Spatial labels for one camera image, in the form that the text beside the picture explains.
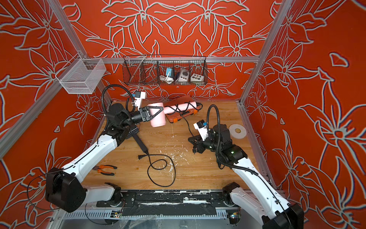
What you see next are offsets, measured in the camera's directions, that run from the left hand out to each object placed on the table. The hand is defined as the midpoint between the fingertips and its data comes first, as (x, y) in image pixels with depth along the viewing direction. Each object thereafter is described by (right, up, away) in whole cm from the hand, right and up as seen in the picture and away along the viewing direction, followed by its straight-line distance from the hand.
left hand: (156, 93), depth 71 cm
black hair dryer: (-20, -23, +24) cm, 39 cm away
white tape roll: (+53, -23, +29) cm, 65 cm away
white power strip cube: (+23, +14, +23) cm, 35 cm away
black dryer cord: (-13, -38, +16) cm, 43 cm away
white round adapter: (+14, +15, +20) cm, 29 cm away
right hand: (+10, -28, +2) cm, 30 cm away
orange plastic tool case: (+9, -13, +32) cm, 36 cm away
